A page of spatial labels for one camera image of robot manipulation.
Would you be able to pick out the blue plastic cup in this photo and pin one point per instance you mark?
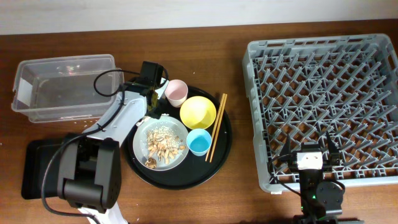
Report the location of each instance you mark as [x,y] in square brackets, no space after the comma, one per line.
[199,141]

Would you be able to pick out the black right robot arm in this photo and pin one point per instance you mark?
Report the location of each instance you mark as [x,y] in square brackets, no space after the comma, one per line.
[321,198]

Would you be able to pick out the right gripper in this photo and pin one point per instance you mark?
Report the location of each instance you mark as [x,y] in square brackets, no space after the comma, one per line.
[333,155]

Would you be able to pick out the pink plastic cup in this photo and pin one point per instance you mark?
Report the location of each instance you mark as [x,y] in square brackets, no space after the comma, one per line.
[176,92]

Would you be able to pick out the wooden chopstick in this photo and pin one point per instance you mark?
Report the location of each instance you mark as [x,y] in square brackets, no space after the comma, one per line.
[217,130]
[215,125]

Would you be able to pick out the peanut shells and rice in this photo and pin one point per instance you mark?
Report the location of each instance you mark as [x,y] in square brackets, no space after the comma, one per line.
[163,145]

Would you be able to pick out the clear plastic bin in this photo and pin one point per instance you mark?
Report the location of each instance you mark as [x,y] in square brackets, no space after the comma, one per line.
[65,88]

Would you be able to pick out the white tissue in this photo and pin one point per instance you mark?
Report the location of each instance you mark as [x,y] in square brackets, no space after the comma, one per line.
[143,120]

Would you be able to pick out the round black tray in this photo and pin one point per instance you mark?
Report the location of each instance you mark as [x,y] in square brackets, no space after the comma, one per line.
[192,171]

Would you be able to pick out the grey plate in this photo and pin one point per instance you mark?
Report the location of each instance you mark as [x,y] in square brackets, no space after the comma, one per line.
[139,145]

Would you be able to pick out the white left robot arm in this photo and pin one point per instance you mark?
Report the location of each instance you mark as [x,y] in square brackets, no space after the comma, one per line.
[89,173]

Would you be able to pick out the left wooden chopstick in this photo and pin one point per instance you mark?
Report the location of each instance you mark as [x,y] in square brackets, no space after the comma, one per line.
[215,125]

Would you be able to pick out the black rectangular bin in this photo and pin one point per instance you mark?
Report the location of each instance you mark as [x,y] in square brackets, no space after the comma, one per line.
[38,155]

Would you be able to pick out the yellow plastic bowl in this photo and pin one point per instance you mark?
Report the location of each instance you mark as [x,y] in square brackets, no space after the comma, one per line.
[198,112]

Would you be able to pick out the grey plastic dishwasher rack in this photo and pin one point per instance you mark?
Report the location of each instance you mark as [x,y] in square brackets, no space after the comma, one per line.
[342,88]

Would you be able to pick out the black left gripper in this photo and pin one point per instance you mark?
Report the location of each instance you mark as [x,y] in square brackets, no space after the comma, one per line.
[157,111]

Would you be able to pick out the right wooden chopstick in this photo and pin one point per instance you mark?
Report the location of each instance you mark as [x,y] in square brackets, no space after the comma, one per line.
[217,130]

